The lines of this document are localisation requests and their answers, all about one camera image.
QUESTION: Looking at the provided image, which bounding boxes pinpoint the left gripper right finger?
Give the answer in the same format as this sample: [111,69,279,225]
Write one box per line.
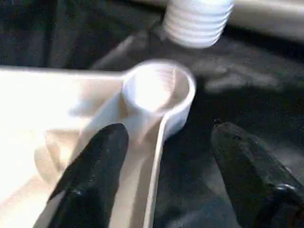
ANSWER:
[211,121,304,228]

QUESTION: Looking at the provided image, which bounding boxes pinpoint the white plastic table top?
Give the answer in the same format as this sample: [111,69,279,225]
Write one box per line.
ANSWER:
[0,59,197,228]

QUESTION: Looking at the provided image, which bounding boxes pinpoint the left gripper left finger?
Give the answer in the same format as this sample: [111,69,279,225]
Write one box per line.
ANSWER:
[47,123,130,228]

